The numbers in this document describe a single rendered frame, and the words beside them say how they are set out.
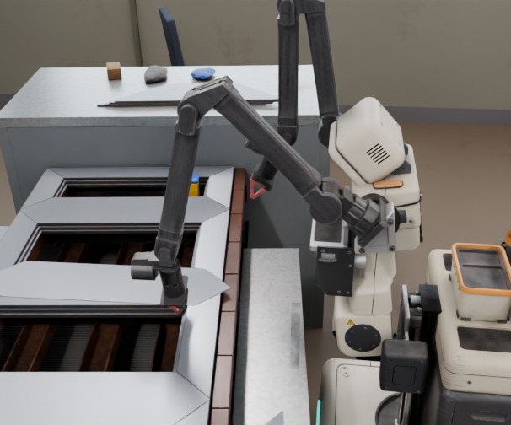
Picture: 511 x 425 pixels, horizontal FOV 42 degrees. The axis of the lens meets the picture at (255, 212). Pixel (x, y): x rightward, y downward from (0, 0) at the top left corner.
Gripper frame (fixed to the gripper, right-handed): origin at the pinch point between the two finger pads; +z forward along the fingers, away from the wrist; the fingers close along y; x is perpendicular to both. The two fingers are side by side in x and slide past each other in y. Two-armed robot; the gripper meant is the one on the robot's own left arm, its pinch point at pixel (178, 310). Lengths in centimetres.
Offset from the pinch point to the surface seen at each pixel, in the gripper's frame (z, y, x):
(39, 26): 102, -351, -158
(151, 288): 2.2, -9.7, -9.2
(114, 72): 9, -136, -44
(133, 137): 11, -93, -29
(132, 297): 1.2, -5.8, -13.9
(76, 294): 1.2, -6.9, -30.5
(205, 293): 1.8, -7.3, 6.8
